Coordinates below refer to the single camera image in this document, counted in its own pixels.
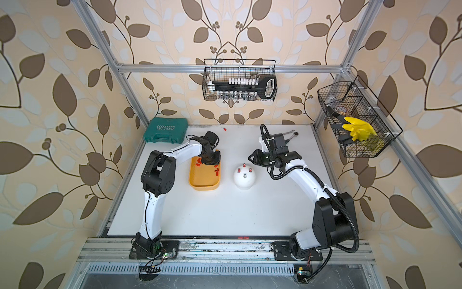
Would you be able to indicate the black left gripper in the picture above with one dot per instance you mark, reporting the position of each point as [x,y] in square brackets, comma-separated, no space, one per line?
[210,156]

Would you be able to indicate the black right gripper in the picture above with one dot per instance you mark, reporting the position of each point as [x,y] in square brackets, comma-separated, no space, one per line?
[257,159]

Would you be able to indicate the white dome with screws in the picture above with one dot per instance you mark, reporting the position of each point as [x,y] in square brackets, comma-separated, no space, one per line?
[244,180]

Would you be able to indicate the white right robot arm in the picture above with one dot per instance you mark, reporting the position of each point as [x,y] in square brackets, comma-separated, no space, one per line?
[334,223]

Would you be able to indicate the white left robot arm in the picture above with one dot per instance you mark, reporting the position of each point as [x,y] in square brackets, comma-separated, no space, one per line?
[157,179]

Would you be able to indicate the yellow plastic tray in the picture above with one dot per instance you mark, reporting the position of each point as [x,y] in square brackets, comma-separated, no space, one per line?
[203,178]

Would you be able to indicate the green plastic tool case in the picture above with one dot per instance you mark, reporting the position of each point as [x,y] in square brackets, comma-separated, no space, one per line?
[166,130]

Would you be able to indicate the black pliers in basket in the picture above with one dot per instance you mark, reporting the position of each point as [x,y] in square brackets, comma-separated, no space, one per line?
[343,135]

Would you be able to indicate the yellow rubber glove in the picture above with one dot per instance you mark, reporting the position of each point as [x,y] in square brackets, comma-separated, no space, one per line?
[360,130]

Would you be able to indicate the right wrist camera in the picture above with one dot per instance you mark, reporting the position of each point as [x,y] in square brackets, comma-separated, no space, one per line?
[264,145]

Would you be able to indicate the green handled ratchet wrench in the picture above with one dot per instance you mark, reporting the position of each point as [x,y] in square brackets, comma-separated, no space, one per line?
[294,134]

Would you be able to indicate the socket set holder rail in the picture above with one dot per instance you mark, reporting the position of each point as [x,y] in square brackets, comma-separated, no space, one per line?
[256,88]

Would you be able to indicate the black wire basket back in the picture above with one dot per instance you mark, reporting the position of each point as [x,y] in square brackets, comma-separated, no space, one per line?
[222,69]

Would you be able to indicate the black wire basket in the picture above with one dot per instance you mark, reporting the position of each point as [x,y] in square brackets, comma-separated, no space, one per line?
[222,69]
[349,98]

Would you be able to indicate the black wire basket right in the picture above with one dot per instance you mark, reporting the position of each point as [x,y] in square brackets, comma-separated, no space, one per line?
[349,98]

